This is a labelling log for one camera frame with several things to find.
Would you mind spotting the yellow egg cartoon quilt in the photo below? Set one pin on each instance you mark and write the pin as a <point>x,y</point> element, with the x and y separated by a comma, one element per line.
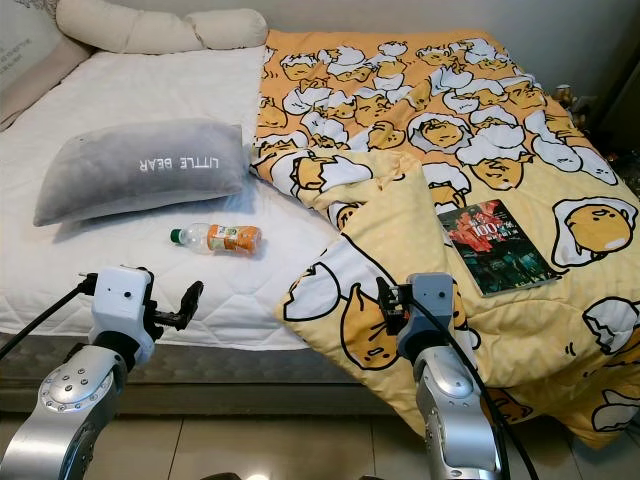
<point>430,120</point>

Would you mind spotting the dark bedside cabinet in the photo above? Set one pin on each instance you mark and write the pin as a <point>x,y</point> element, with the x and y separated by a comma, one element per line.
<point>620,115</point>

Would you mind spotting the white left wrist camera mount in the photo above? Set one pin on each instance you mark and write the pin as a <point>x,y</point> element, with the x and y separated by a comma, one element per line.
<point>120,300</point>

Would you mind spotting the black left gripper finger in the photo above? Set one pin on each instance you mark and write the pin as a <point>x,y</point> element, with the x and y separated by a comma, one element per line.
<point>192,296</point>

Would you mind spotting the beige bolster pillow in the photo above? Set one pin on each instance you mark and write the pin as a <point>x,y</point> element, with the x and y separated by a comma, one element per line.
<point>130,28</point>

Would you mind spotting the orange drink plastic bottle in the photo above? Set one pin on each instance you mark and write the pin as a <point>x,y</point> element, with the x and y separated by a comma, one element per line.
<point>230,238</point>

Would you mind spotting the grey little bear pillow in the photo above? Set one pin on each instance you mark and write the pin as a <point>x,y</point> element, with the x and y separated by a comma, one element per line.
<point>135,175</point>

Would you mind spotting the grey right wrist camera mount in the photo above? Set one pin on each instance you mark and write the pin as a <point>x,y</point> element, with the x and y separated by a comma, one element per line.
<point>432,300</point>

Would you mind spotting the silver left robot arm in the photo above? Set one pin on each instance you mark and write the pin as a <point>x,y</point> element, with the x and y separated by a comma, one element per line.
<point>60,420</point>

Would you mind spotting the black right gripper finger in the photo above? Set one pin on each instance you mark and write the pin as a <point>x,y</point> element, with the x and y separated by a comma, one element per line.
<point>382,293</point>

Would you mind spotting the dark red cover book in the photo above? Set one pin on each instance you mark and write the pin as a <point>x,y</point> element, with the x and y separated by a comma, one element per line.
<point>495,250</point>

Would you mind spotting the white quilted mattress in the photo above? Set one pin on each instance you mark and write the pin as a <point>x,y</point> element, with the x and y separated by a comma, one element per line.
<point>130,90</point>

